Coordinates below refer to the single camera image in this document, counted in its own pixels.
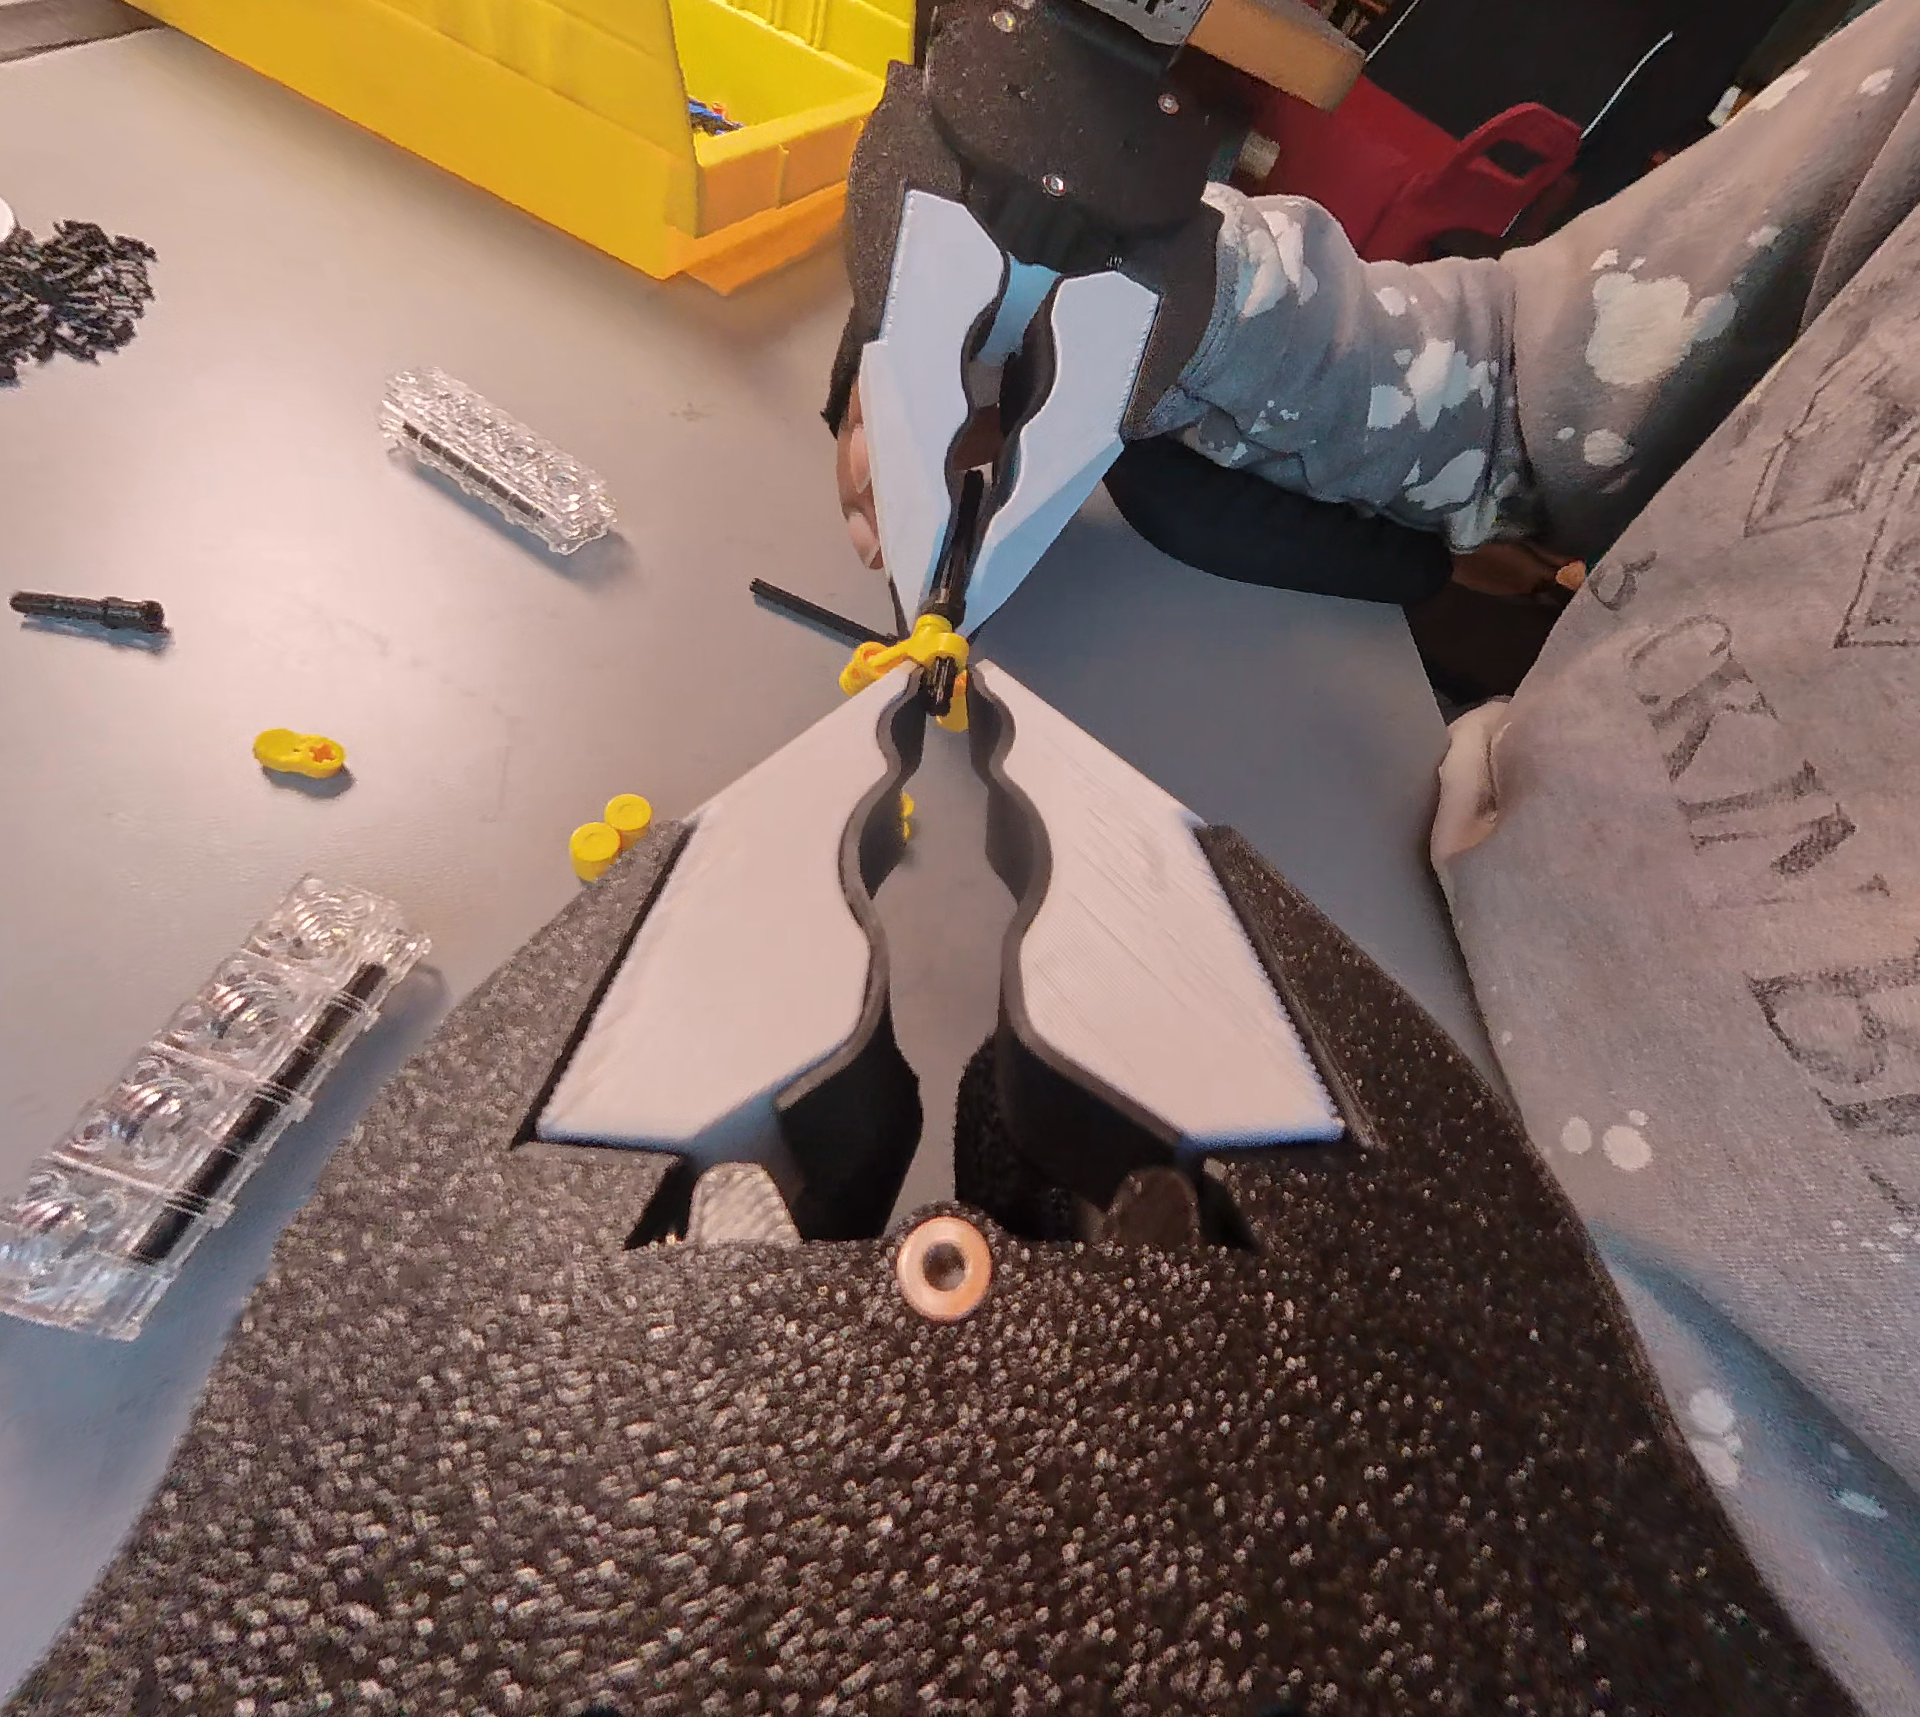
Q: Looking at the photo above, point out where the pile of black clip pins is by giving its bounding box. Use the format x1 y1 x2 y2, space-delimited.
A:
0 220 160 387

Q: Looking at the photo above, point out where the person's right forearm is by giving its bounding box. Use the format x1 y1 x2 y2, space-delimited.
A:
1109 142 1847 557

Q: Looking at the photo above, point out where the long black pin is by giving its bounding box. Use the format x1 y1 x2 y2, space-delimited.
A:
10 589 168 634

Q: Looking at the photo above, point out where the yellow piston crank assembly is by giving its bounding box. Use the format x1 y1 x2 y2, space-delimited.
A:
835 468 987 844
750 575 901 660

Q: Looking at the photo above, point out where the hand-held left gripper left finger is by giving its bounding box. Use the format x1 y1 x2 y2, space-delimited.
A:
533 665 919 1148

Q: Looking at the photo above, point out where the transparent cylinder block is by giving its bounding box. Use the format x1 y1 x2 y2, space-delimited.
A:
377 366 621 557
0 872 431 1345

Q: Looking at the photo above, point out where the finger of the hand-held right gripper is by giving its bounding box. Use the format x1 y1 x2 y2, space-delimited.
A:
960 268 1163 638
857 194 1008 638

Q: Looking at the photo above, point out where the red plastic crate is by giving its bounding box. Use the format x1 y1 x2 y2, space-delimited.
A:
1229 75 1584 265

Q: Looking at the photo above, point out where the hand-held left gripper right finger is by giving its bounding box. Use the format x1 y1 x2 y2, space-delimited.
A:
966 665 1348 1157

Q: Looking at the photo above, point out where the person's grey speckled sweatshirt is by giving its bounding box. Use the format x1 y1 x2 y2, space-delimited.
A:
1431 0 1920 1717

